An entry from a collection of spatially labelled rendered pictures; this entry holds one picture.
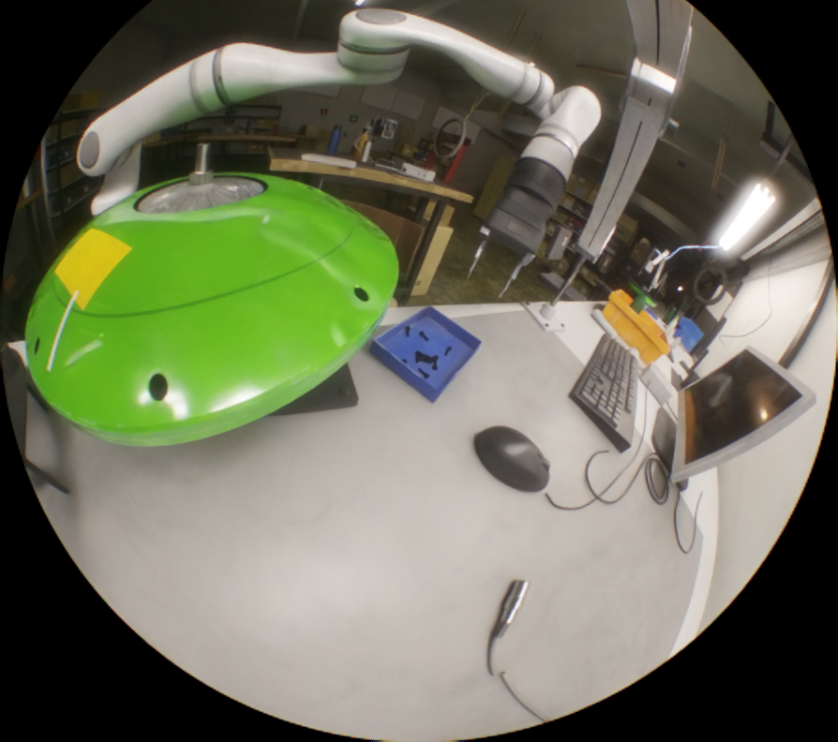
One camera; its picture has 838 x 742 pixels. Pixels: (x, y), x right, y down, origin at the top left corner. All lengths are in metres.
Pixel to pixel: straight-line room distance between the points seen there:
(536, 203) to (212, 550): 0.47
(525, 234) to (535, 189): 0.06
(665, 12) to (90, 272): 0.34
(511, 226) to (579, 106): 0.24
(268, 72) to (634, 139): 0.43
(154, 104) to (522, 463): 0.59
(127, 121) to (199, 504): 0.43
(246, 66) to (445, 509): 0.51
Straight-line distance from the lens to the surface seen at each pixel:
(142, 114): 0.43
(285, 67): 0.38
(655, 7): 0.24
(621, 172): 0.39
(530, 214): 0.33
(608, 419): 0.47
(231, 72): 0.37
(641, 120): 0.34
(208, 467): 0.25
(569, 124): 0.42
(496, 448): 0.26
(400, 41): 0.35
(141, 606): 0.29
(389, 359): 0.29
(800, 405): 0.54
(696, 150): 5.62
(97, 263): 0.15
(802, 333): 1.49
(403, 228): 0.93
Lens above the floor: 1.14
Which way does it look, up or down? 36 degrees down
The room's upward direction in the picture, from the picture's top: 24 degrees clockwise
